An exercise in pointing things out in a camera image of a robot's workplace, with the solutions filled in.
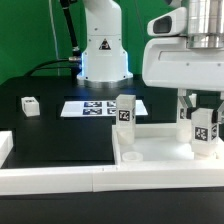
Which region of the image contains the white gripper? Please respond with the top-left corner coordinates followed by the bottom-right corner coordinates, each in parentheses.
top-left (142, 5), bottom-right (224, 124)

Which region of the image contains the white square table top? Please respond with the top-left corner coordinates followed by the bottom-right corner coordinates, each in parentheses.
top-left (111, 122), bottom-right (224, 166)

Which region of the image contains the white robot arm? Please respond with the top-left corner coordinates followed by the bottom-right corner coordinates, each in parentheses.
top-left (80, 0), bottom-right (224, 123)

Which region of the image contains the white sheet with markers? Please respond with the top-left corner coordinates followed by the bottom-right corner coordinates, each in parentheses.
top-left (60, 99), bottom-right (149, 118)

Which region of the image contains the white front fence bar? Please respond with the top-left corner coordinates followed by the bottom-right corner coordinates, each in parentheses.
top-left (0, 160), bottom-right (224, 196)

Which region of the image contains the white left fence piece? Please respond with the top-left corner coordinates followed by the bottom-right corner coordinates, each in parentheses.
top-left (0, 131), bottom-right (13, 168)

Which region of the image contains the black hose at base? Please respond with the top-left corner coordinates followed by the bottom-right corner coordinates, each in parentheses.
top-left (59, 0), bottom-right (82, 53)

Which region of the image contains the black cable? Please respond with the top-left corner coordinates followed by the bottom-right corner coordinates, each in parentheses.
top-left (23, 58), bottom-right (83, 78)

